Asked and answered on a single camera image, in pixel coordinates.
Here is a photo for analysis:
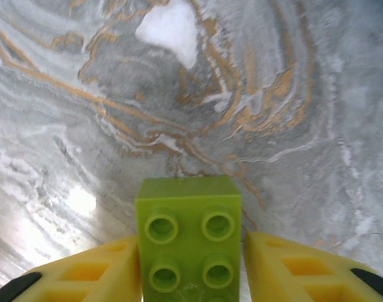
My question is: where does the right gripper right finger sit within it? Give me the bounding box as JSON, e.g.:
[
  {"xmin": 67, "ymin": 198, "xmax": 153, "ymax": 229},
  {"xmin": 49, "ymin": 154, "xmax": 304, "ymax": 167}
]
[{"xmin": 244, "ymin": 232, "xmax": 383, "ymax": 302}]

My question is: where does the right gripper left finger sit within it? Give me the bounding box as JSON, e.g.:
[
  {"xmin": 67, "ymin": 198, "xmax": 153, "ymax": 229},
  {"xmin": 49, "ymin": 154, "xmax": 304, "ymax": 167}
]
[{"xmin": 0, "ymin": 235, "xmax": 144, "ymax": 302}]

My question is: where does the green lego brick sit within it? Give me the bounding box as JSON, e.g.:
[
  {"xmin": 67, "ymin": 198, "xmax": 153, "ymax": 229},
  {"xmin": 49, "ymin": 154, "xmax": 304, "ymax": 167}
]
[{"xmin": 134, "ymin": 174, "xmax": 243, "ymax": 302}]

